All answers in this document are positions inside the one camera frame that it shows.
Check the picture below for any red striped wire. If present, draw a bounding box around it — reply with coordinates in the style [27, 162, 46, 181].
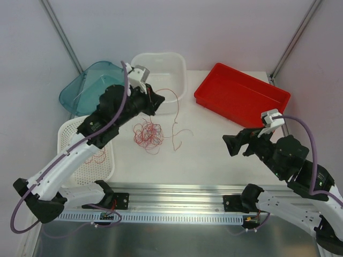
[83, 148, 108, 165]

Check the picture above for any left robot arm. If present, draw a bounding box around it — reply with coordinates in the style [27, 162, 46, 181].
[13, 85, 165, 223]

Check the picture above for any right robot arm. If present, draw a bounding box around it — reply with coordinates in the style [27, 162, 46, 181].
[222, 128, 342, 255]

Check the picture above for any teal transparent plastic bin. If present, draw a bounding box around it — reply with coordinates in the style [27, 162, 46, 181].
[59, 61, 124, 117]

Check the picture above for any white plastic tub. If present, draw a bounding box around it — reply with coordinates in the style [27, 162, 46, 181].
[131, 52, 188, 115]

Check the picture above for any red plastic tray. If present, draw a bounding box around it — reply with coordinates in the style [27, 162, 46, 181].
[194, 63, 291, 128]

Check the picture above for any white perforated basket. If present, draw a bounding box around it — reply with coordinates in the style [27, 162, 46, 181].
[57, 116, 115, 187]

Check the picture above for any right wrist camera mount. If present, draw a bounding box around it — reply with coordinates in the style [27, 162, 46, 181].
[258, 109, 285, 138]

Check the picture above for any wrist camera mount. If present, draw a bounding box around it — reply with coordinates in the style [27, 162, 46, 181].
[258, 109, 285, 138]
[125, 63, 150, 90]

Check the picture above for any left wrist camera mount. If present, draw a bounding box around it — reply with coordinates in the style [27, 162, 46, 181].
[125, 63, 150, 90]

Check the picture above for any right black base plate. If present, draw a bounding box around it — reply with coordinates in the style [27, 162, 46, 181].
[222, 194, 259, 214]

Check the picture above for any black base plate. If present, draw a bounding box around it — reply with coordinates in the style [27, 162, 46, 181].
[222, 194, 259, 214]
[82, 192, 130, 210]

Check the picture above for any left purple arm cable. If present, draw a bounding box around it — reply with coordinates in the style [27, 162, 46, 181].
[10, 61, 129, 236]

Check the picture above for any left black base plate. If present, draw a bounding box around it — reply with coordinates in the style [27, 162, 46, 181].
[82, 192, 130, 210]

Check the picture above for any left aluminium frame post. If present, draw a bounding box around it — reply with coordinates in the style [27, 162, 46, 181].
[39, 0, 84, 74]

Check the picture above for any aluminium frame post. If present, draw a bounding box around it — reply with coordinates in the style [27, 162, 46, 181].
[269, 0, 324, 85]
[39, 0, 84, 74]

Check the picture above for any aluminium mounting rail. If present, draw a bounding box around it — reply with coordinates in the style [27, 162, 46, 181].
[61, 183, 295, 216]

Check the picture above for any white slotted cable duct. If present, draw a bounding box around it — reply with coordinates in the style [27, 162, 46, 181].
[56, 210, 244, 225]

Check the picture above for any right aluminium frame post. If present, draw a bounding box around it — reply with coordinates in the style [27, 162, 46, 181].
[269, 0, 324, 85]

